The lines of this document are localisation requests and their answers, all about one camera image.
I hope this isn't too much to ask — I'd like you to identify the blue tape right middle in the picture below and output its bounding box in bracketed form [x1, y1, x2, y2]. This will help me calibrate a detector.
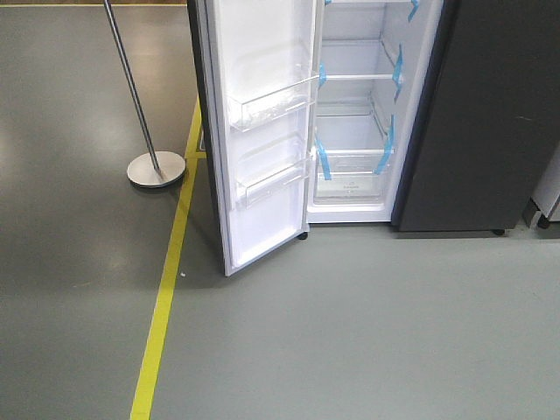
[392, 45, 403, 102]

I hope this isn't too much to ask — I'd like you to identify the glass fridge shelf middle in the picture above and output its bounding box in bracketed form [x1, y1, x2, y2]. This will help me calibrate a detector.
[320, 39, 399, 81]

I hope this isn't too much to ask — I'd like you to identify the blue tape right lower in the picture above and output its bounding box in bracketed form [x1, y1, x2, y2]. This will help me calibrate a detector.
[374, 115, 395, 175]

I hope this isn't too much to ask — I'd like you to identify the silver stanchion post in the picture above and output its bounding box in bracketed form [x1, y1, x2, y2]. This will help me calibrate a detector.
[102, 0, 186, 188]

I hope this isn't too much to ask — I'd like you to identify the clear lower door bin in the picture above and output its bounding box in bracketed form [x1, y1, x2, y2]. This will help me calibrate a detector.
[235, 155, 312, 207]

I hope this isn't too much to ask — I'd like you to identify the clear crisper drawer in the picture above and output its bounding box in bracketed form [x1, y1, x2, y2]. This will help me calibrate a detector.
[314, 150, 389, 204]

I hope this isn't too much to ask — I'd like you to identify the grey white side cabinet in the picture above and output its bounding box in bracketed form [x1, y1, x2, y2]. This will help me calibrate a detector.
[522, 148, 559, 229]

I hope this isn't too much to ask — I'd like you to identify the yellow floor tape line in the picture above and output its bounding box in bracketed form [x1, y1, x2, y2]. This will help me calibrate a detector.
[129, 102, 205, 419]

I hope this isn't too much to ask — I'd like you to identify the dark grey open fridge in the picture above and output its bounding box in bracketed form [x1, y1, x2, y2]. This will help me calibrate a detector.
[306, 1, 559, 235]

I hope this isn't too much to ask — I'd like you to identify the blue tape right upper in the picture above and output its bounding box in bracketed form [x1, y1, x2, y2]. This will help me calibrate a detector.
[408, 0, 420, 23]

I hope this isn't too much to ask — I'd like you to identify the glass fridge shelf lower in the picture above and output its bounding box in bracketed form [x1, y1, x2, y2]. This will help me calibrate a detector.
[316, 115, 387, 153]

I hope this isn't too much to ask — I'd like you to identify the white fridge door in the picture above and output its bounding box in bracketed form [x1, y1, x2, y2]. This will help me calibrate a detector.
[187, 1, 320, 276]

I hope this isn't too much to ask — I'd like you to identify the blue tape left lower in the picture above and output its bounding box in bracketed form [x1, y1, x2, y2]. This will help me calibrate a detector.
[315, 137, 332, 181]

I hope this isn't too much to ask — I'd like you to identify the blue tape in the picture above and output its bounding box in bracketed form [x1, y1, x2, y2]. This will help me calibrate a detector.
[392, 45, 403, 102]
[408, 0, 420, 23]
[315, 137, 332, 181]
[374, 115, 395, 175]

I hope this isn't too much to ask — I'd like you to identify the glass fridge shelf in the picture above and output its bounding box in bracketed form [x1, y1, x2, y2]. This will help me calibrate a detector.
[320, 39, 399, 81]
[316, 115, 387, 153]

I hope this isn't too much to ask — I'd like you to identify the clear door bin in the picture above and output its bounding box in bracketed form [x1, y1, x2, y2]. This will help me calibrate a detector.
[227, 73, 320, 132]
[235, 155, 312, 207]

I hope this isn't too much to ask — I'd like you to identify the clear upper door bin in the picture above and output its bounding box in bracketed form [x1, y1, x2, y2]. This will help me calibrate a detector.
[227, 73, 320, 132]

